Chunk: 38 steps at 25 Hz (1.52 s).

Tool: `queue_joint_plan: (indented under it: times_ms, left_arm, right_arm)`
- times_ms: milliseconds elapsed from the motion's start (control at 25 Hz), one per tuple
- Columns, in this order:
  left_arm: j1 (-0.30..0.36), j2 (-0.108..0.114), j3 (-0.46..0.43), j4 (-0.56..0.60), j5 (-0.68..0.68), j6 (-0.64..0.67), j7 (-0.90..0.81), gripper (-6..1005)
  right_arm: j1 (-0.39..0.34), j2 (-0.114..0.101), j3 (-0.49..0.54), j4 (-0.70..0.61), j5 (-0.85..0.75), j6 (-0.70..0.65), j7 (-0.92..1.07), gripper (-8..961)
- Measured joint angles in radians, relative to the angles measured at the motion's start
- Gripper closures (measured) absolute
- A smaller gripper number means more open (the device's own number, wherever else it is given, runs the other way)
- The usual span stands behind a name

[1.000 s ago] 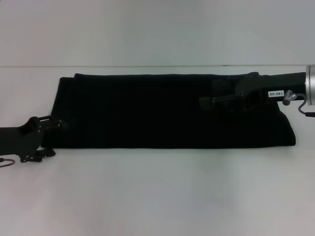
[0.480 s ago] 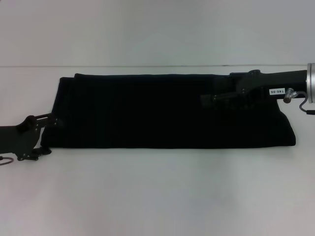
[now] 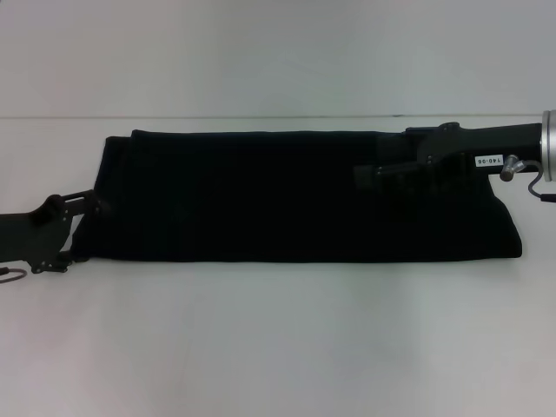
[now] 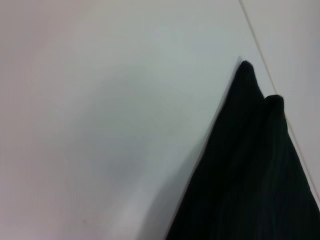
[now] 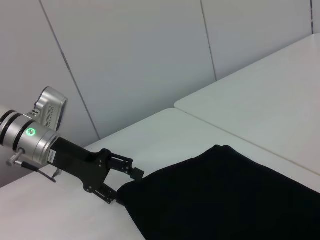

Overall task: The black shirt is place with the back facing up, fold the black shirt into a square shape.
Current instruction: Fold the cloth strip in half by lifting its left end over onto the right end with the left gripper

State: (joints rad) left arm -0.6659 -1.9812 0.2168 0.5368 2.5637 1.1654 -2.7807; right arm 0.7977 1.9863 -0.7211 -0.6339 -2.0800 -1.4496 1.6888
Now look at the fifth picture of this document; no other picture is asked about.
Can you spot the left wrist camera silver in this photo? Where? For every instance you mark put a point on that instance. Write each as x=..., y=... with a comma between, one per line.
x=51, y=110

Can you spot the black shirt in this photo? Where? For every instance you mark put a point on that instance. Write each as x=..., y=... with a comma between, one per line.
x=225, y=200

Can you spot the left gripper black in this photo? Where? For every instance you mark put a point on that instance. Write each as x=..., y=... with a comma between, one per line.
x=80, y=165

